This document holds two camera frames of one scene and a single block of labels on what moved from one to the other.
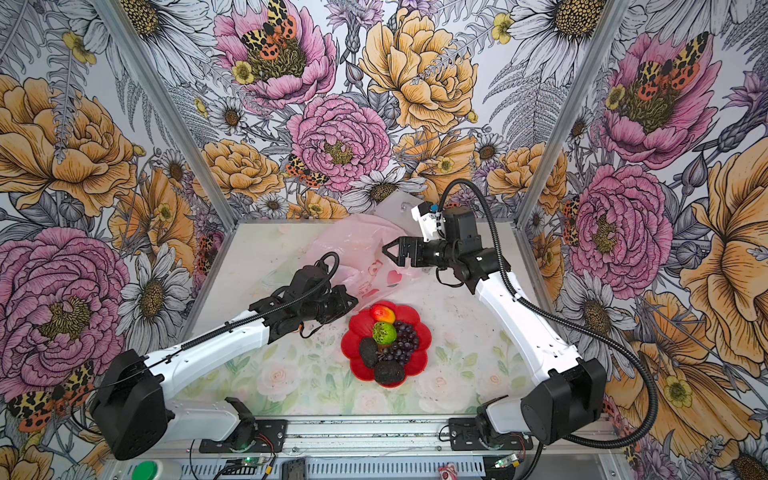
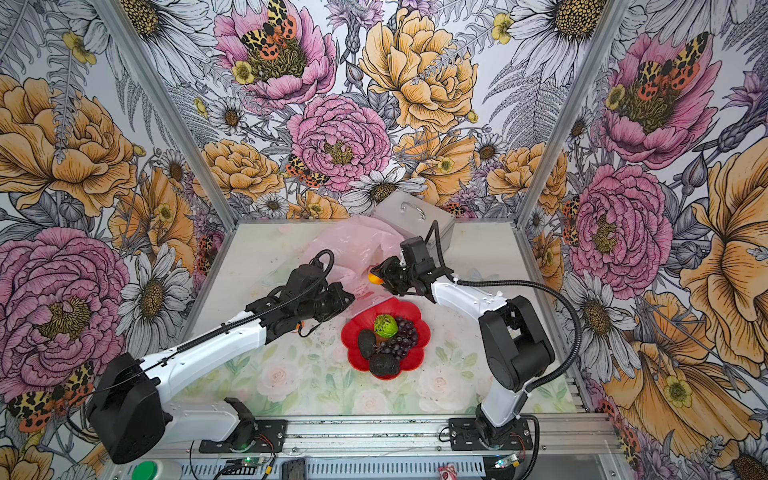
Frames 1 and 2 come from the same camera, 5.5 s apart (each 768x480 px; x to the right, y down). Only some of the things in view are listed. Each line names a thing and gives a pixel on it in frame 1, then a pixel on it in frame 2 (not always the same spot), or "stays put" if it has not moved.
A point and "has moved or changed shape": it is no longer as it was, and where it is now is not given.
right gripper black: (418, 245) → (384, 270)
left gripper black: (341, 295) stays put
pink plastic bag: (351, 250) stays put
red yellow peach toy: (383, 314) → (376, 280)
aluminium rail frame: (374, 448) stays put
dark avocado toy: (388, 371) has moved or changed shape
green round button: (145, 470) stays put
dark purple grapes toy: (407, 341) has moved or changed shape
